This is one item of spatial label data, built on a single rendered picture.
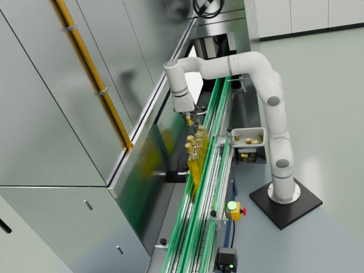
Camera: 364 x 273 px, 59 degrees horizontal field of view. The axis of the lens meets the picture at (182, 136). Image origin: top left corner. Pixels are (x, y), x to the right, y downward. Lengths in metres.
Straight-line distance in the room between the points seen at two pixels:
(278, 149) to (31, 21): 1.25
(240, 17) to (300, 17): 3.03
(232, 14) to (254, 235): 1.51
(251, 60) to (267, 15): 3.98
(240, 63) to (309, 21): 4.08
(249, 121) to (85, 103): 2.01
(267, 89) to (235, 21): 1.11
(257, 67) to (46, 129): 0.89
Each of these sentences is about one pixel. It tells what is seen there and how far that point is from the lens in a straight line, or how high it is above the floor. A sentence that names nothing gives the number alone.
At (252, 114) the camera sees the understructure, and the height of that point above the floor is 0.64.
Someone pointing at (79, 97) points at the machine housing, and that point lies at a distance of 1.14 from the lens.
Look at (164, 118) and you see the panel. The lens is 1.69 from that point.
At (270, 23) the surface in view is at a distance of 5.46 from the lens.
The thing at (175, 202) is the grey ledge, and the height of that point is 1.05.
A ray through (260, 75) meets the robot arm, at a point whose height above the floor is 1.63.
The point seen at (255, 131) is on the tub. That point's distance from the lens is 2.17.
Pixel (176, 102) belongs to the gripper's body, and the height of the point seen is 1.54.
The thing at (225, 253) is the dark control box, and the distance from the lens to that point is 1.60.
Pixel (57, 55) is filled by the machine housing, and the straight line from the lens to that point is 1.09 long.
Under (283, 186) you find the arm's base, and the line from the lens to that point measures 1.94.
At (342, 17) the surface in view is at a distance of 5.53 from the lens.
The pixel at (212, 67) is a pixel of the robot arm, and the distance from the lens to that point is 1.47.
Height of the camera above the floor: 2.37
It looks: 37 degrees down
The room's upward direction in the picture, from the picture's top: 19 degrees counter-clockwise
